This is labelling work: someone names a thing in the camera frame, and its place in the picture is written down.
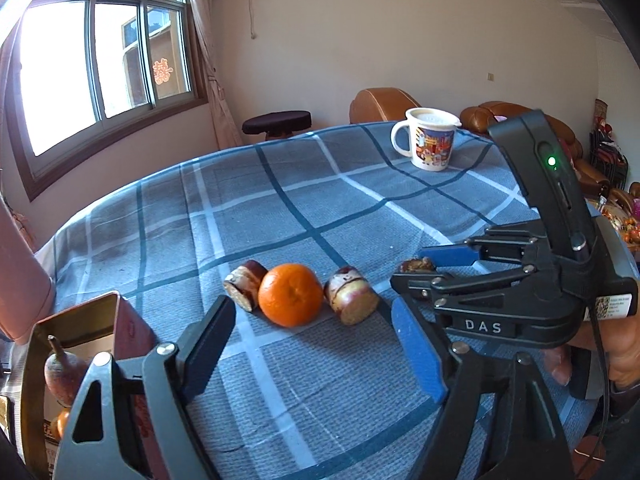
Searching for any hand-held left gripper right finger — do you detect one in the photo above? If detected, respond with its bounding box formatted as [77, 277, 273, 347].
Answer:
[390, 296, 576, 480]

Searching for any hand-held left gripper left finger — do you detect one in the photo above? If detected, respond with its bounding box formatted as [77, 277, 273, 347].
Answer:
[52, 295, 237, 480]

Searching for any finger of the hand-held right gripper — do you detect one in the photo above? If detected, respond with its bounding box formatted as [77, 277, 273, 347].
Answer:
[420, 232, 545, 271]
[390, 264, 543, 311]

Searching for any dimpled mandarin orange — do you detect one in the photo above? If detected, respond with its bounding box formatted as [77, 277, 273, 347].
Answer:
[257, 263, 324, 328]

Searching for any metal tin box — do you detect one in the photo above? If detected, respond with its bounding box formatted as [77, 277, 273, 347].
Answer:
[20, 290, 156, 480]

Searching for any purple radish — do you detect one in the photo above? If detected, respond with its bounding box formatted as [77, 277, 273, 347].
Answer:
[44, 335, 88, 408]

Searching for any smooth orange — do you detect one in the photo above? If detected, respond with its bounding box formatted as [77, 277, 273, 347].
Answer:
[50, 407, 72, 441]

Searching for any person's right hand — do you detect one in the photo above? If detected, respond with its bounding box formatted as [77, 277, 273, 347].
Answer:
[545, 305, 640, 390]

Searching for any white printed mug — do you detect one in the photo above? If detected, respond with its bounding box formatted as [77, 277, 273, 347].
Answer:
[390, 107, 461, 172]

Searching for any blue plaid tablecloth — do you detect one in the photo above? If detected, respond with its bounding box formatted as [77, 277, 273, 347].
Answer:
[0, 122, 616, 480]

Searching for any brown leather sofa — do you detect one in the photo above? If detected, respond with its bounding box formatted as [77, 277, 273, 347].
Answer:
[460, 101, 606, 196]

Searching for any pink electric kettle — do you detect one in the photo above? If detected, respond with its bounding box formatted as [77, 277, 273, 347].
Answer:
[0, 200, 56, 346]

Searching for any dark round stool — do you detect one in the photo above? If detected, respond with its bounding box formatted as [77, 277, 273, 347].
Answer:
[242, 111, 312, 141]

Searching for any beige curtain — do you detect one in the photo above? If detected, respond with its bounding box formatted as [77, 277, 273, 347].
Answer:
[182, 0, 243, 150]

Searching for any sliding glass window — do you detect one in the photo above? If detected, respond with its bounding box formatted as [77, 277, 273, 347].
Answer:
[5, 0, 208, 201]

